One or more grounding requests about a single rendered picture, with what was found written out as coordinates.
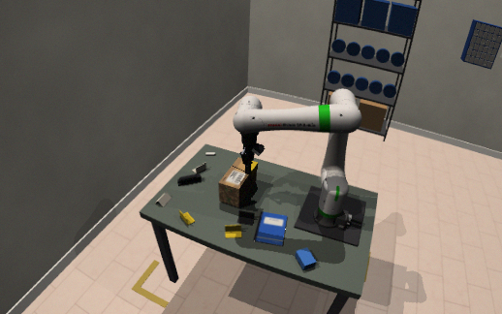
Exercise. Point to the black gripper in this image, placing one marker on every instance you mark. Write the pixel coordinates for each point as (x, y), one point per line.
(247, 154)

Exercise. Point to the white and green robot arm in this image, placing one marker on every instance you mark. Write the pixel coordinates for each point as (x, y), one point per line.
(343, 117)

